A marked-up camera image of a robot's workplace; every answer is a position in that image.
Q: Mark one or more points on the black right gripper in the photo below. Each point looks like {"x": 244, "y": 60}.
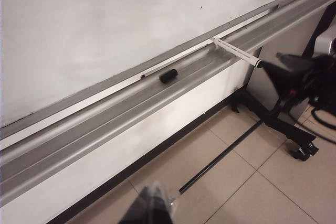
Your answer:
{"x": 323, "y": 79}

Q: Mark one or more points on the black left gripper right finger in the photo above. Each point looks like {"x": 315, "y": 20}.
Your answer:
{"x": 164, "y": 208}

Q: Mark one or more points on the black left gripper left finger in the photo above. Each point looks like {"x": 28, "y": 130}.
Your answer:
{"x": 141, "y": 211}

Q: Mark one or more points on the white whiteboard marker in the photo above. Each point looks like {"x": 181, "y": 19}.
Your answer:
{"x": 236, "y": 51}

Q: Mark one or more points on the black whiteboard stand base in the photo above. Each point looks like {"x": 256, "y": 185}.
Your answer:
{"x": 275, "y": 124}

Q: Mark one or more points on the grey aluminium whiteboard tray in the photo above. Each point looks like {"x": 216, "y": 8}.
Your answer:
{"x": 118, "y": 108}

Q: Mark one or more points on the black marker cap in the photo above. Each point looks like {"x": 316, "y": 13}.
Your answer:
{"x": 168, "y": 75}

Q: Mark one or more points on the black stand pole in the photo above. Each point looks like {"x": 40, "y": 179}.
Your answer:
{"x": 321, "y": 26}

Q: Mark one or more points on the black caster wheel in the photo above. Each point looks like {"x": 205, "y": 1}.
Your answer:
{"x": 302, "y": 151}

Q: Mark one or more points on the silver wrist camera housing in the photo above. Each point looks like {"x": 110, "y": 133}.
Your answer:
{"x": 325, "y": 45}

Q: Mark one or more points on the thin white rail strip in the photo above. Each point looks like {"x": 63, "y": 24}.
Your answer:
{"x": 157, "y": 69}

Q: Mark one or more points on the white whiteboard with aluminium frame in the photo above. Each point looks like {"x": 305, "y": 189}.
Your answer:
{"x": 92, "y": 30}

